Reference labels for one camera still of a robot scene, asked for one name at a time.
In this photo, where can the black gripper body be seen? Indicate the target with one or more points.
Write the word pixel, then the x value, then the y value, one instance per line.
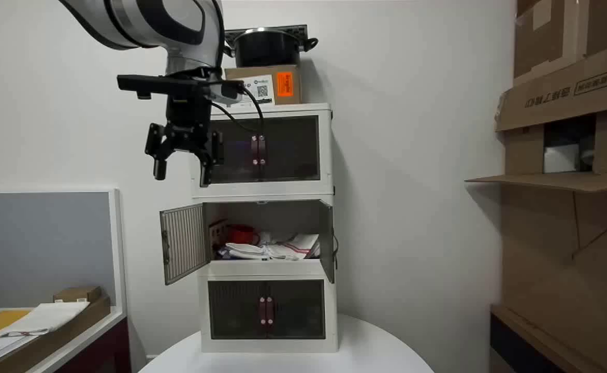
pixel 185 130

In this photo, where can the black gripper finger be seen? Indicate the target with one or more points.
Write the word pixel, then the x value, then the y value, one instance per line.
pixel 160 166
pixel 207 169

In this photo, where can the smoked translucent cabinet door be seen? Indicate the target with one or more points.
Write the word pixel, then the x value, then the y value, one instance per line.
pixel 237 312
pixel 294 312
pixel 180 240
pixel 288 148
pixel 327 240
pixel 237 156

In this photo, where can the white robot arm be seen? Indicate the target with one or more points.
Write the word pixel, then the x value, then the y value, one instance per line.
pixel 143 22

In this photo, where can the white three-tier cabinet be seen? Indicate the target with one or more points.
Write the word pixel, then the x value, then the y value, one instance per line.
pixel 268 193

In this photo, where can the red packaged item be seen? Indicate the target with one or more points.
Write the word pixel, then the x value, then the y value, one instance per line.
pixel 221 235

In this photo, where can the white red-striped cloth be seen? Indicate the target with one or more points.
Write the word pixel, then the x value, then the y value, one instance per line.
pixel 274 249

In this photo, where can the cardboard box with orange sticker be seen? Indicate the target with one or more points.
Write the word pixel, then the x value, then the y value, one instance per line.
pixel 285 83

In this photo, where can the black cooking pot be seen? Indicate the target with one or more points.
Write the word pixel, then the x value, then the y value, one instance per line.
pixel 268 45

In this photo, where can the grey partition panel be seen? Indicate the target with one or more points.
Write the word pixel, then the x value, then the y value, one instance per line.
pixel 39 240

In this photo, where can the small cardboard piece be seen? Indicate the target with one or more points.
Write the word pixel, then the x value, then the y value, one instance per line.
pixel 77 293

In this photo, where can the white paper sheets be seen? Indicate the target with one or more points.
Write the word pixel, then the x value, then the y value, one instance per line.
pixel 46 316

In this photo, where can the desk with dark front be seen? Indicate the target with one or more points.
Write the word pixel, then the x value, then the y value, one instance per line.
pixel 102 353

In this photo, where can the flat cardboard box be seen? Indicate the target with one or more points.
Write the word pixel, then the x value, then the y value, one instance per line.
pixel 56 338

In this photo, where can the black plinth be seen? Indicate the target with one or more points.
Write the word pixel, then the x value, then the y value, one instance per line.
pixel 516 345

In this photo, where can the cardboard box with printed text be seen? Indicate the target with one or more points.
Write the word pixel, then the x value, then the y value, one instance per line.
pixel 564 93

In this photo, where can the large cardboard panel structure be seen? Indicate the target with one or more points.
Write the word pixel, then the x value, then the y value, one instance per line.
pixel 564 261

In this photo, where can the plain open cardboard box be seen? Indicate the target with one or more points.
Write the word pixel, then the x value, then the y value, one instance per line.
pixel 557 33

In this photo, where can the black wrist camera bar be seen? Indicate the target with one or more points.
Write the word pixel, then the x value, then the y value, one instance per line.
pixel 179 83

